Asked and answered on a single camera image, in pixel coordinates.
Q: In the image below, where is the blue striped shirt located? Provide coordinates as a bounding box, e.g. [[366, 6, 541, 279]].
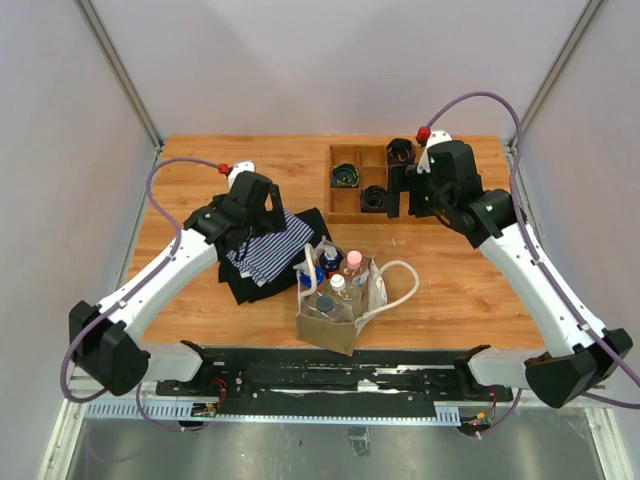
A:
[[226, 209, 314, 287]]

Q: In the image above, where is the wooden divided tray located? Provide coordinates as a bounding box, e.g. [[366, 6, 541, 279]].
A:
[[324, 144, 417, 224]]

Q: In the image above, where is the blue orange pump bottle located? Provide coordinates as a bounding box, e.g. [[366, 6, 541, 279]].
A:
[[319, 246, 343, 279]]

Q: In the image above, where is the black garment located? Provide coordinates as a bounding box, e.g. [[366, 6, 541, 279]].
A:
[[218, 208, 332, 305]]

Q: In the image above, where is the white cap clear bottle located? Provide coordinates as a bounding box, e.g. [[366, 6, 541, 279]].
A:
[[327, 274, 362, 308]]

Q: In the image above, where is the pink cap clear bottle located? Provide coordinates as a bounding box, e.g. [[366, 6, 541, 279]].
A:
[[339, 250, 371, 289]]

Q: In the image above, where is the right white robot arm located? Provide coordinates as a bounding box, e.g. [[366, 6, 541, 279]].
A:
[[387, 132, 633, 408]]

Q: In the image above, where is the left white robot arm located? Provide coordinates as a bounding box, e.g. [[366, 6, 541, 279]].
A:
[[65, 170, 286, 396]]

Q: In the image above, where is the rolled black orange tie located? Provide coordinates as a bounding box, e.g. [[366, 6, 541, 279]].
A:
[[386, 138, 416, 165]]

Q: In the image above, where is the rolled black dotted tie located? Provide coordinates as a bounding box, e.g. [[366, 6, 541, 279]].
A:
[[360, 185, 387, 213]]

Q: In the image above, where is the rolled dark blue tie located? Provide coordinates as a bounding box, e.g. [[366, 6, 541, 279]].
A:
[[330, 163, 360, 188]]

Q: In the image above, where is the grey cap square bottle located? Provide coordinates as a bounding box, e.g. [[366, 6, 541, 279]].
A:
[[304, 293, 354, 324]]

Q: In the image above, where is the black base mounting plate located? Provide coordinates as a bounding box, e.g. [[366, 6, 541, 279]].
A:
[[156, 347, 513, 419]]

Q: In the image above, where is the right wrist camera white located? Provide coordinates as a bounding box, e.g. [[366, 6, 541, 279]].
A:
[[417, 130, 453, 174]]

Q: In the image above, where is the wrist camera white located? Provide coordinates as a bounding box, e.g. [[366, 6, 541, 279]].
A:
[[417, 130, 453, 174], [227, 160, 256, 184]]

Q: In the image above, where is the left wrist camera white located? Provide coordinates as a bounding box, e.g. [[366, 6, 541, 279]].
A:
[[227, 160, 256, 184]]

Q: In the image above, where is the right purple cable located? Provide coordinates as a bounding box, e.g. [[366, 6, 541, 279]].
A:
[[427, 91, 640, 441]]

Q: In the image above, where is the purple cable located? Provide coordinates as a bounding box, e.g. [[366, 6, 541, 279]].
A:
[[59, 156, 230, 433], [427, 91, 640, 441]]

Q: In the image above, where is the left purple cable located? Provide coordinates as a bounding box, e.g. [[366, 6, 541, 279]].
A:
[[59, 156, 230, 433]]

